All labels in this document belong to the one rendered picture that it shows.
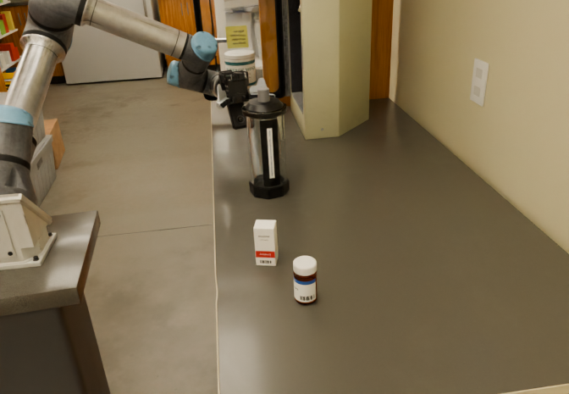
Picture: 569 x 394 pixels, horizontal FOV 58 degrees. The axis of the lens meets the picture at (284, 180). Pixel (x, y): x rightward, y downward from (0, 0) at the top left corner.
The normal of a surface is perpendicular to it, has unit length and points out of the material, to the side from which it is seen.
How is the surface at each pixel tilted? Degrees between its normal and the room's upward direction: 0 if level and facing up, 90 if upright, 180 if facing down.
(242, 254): 0
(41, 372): 90
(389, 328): 0
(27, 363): 90
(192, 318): 0
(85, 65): 90
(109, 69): 90
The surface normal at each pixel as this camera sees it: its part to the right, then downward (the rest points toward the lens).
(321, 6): 0.14, 0.42
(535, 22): -0.99, 0.10
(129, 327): -0.04, -0.90
